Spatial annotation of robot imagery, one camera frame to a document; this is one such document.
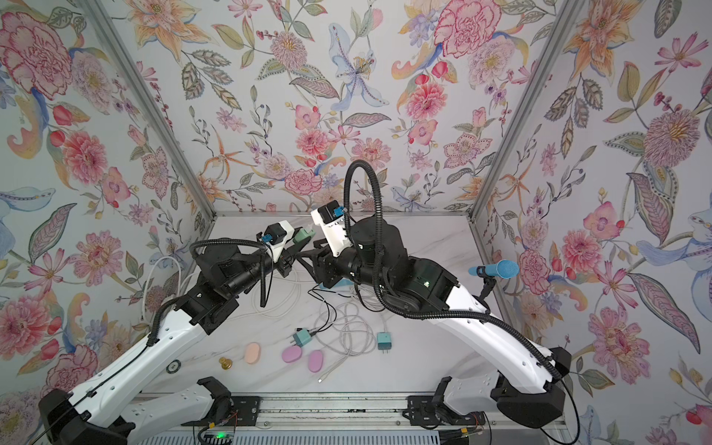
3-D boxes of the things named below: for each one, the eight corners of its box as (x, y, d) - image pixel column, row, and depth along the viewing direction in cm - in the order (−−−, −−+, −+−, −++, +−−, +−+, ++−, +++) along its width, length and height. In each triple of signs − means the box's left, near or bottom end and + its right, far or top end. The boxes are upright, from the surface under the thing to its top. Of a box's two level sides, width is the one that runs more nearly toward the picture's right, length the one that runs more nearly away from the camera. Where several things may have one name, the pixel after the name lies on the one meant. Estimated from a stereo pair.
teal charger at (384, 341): (378, 353, 86) (378, 351, 84) (377, 334, 90) (377, 332, 88) (392, 353, 86) (393, 351, 84) (390, 334, 90) (391, 332, 88)
